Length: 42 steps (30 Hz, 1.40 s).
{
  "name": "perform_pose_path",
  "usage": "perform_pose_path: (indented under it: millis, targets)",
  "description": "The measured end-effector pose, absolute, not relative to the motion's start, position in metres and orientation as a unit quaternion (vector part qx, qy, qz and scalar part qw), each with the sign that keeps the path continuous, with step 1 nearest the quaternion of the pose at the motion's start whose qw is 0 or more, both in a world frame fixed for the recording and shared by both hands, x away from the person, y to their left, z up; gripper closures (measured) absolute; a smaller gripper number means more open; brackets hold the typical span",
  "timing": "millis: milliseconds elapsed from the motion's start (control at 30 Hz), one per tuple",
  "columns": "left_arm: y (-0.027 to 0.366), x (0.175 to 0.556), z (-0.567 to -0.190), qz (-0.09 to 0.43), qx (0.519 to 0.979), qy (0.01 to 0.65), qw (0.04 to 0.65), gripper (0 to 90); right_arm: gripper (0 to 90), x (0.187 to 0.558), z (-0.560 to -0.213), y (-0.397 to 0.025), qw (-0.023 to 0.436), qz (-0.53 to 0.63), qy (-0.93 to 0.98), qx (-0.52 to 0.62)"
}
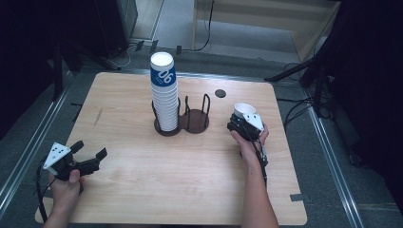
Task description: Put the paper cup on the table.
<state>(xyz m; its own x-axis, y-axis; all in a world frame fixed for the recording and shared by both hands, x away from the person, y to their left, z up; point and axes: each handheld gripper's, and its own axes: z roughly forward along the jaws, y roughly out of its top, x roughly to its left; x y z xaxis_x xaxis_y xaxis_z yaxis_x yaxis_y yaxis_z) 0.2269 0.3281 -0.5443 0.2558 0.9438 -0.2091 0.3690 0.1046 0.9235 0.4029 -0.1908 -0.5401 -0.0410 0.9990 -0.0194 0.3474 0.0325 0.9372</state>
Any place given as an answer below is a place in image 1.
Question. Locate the aluminium floor rail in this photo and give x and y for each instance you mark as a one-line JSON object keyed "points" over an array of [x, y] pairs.
{"points": [[335, 164], [31, 142], [202, 76]]}

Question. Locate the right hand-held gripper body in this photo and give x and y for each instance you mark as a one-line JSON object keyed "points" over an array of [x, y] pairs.
{"points": [[250, 125]]}

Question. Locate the stack of paper cups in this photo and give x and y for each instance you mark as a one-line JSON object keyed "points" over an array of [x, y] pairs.
{"points": [[164, 101]]}

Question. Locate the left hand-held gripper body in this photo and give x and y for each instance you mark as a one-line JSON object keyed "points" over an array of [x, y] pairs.
{"points": [[58, 156]]}

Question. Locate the person's left hand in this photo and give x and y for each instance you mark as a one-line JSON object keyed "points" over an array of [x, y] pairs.
{"points": [[65, 190]]}

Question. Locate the person's right hand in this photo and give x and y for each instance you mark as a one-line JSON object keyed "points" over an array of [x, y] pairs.
{"points": [[250, 152]]}

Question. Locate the black floor tape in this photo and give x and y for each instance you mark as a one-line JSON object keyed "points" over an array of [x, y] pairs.
{"points": [[77, 114]]}

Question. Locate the black tripod stand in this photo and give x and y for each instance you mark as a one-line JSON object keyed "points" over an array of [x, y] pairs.
{"points": [[316, 79], [57, 72]]}

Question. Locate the single white cup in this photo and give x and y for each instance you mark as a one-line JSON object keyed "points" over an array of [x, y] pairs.
{"points": [[244, 109]]}

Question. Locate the dark cabinet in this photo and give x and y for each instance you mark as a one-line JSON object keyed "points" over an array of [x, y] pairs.
{"points": [[117, 25]]}

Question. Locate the black round table grommet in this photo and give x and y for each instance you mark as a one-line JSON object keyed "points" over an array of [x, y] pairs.
{"points": [[220, 93]]}

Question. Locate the light wooden shelf unit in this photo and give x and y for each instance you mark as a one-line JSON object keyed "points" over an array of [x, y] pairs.
{"points": [[253, 19]]}

